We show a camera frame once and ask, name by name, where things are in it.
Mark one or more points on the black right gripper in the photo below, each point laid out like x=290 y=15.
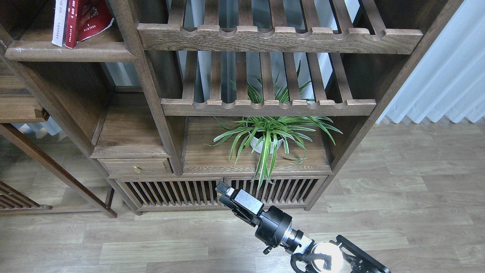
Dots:
x=274 y=226

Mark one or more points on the red paperback book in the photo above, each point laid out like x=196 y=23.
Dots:
x=86 y=18

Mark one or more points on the white paperback book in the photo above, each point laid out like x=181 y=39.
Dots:
x=59 y=23

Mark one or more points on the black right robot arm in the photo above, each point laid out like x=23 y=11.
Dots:
x=329 y=257

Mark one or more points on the right slatted cabinet door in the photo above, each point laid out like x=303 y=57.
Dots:
x=284 y=191

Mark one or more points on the white plant pot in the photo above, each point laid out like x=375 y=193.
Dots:
x=258 y=144

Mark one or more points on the green spider plant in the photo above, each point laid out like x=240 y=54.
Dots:
x=287 y=128

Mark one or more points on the wooden drawer with brass knob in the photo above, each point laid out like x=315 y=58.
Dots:
x=119 y=167

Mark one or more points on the dark wooden bookshelf unit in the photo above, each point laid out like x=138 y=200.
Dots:
x=151 y=85

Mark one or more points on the white pleated curtain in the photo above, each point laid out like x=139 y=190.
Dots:
x=449 y=81

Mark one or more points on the wooden side furniture left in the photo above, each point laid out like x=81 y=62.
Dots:
x=18 y=106

